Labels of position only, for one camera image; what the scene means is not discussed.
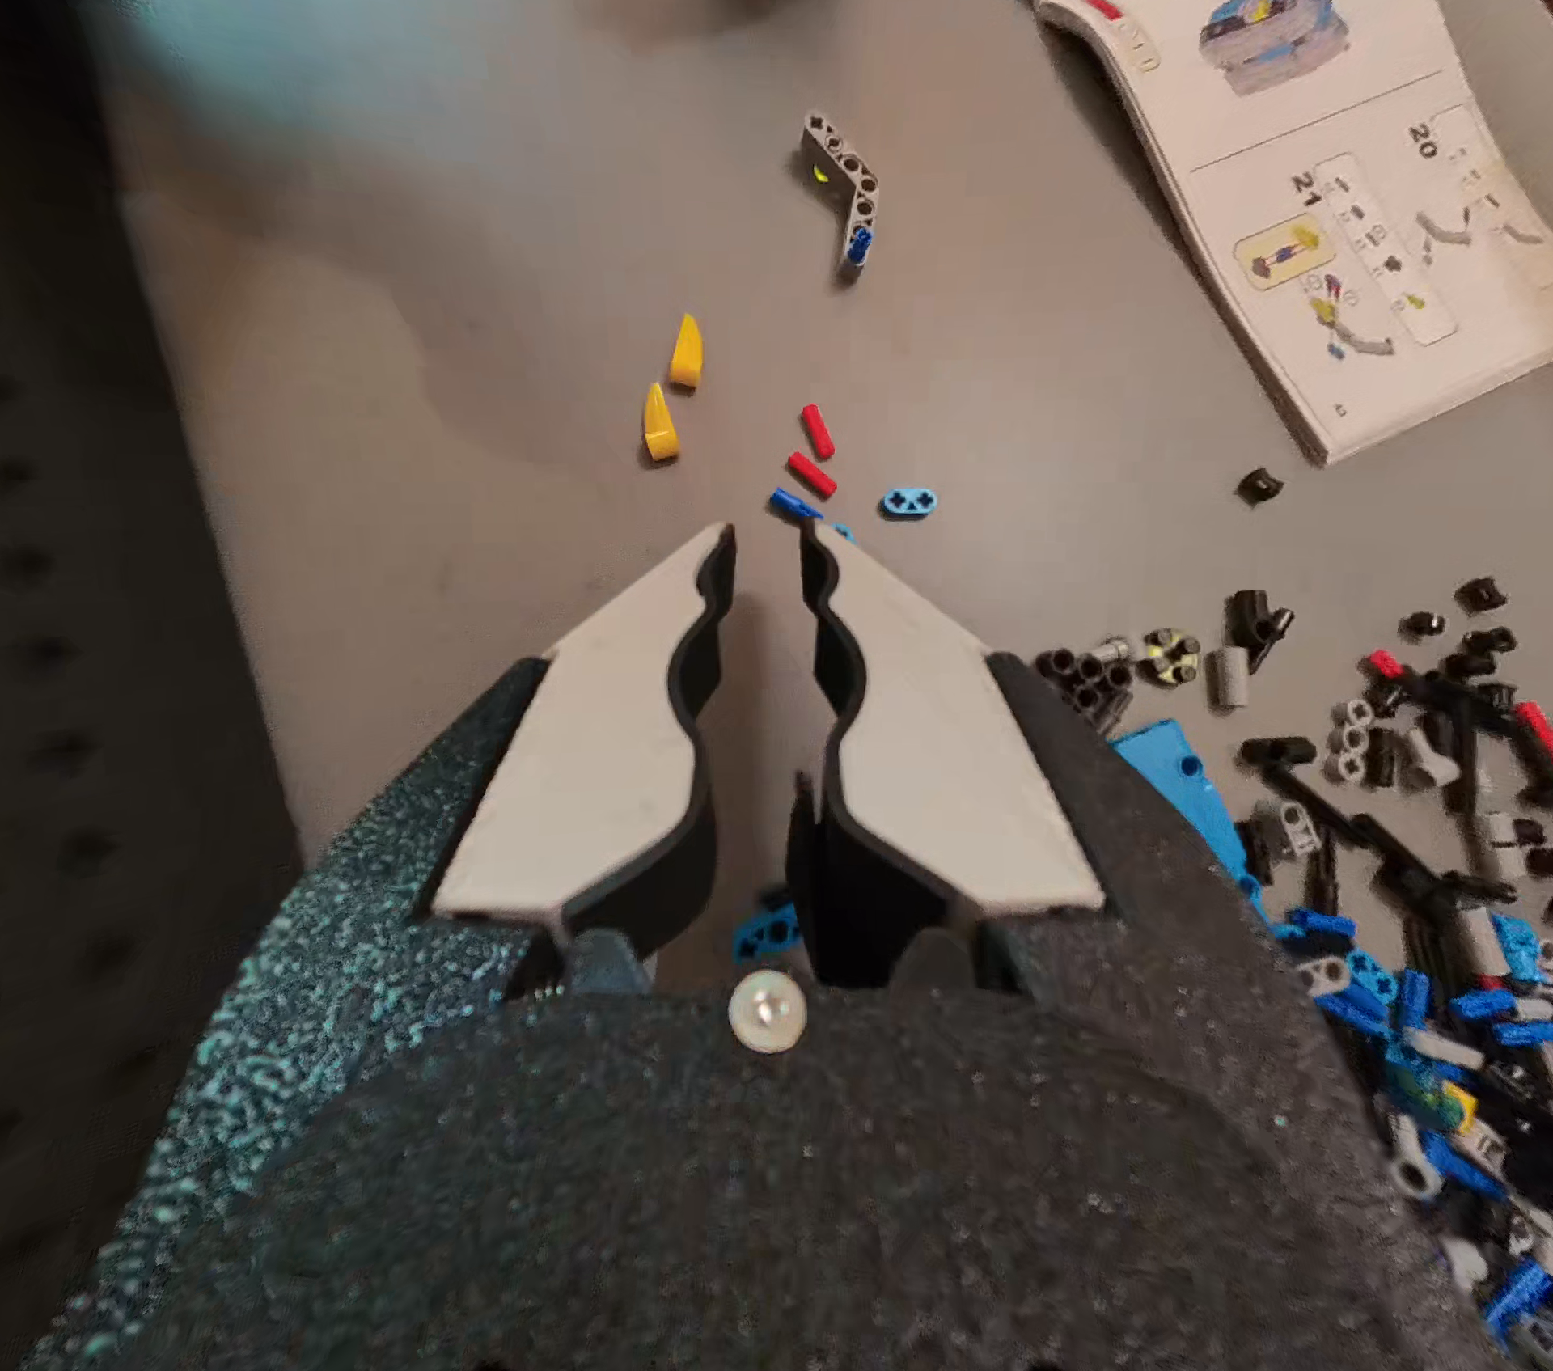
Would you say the pile of small brick pieces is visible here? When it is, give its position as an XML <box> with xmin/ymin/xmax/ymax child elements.
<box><xmin>1030</xmin><ymin>467</ymin><xmax>1553</xmax><ymax>1359</ymax></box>

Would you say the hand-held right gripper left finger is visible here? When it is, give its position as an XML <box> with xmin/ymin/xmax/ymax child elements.
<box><xmin>430</xmin><ymin>522</ymin><xmax>739</xmax><ymax>965</ymax></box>

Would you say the grey desk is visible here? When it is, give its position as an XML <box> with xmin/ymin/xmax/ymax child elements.
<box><xmin>83</xmin><ymin>0</ymin><xmax>1553</xmax><ymax>1154</ymax></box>

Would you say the small blue brick piece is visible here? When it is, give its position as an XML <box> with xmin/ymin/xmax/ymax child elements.
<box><xmin>732</xmin><ymin>900</ymin><xmax>802</xmax><ymax>961</ymax></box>

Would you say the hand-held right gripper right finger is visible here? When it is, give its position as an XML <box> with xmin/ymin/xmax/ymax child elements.
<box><xmin>786</xmin><ymin>522</ymin><xmax>1106</xmax><ymax>986</ymax></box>

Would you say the open instruction booklet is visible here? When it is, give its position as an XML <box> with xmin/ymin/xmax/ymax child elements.
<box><xmin>933</xmin><ymin>0</ymin><xmax>1553</xmax><ymax>465</ymax></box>

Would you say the grey angled beam piece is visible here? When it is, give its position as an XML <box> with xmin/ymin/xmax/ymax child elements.
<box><xmin>800</xmin><ymin>113</ymin><xmax>881</xmax><ymax>281</ymax></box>

